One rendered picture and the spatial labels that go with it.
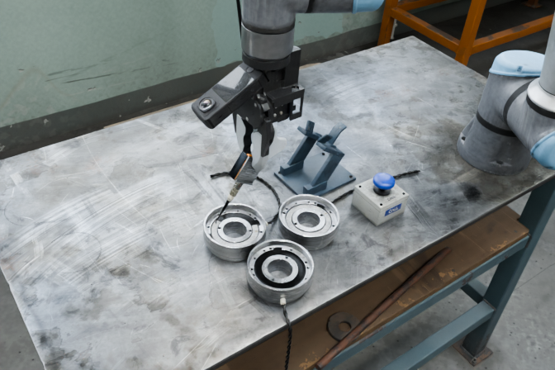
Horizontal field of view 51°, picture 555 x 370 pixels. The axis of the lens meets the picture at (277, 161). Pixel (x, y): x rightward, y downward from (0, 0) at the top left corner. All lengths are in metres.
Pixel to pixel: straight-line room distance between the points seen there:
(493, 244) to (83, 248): 0.94
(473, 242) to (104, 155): 0.87
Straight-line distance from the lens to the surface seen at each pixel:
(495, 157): 1.26
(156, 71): 2.70
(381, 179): 1.05
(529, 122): 1.11
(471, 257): 1.44
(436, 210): 1.14
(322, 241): 0.99
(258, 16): 0.80
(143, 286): 0.96
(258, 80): 0.85
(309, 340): 1.20
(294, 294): 0.91
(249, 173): 0.96
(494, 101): 1.21
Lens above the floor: 1.53
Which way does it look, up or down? 39 degrees down
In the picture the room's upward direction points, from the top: 5 degrees clockwise
